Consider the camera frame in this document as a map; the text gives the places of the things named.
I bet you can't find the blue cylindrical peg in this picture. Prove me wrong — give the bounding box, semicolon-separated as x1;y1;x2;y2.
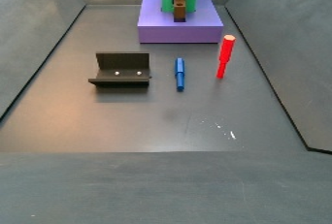
175;58;184;91

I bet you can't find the red hexagonal peg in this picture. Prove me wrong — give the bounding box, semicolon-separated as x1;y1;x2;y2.
216;35;235;79

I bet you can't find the purple base block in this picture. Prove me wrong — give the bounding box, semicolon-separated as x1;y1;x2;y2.
137;0;223;44

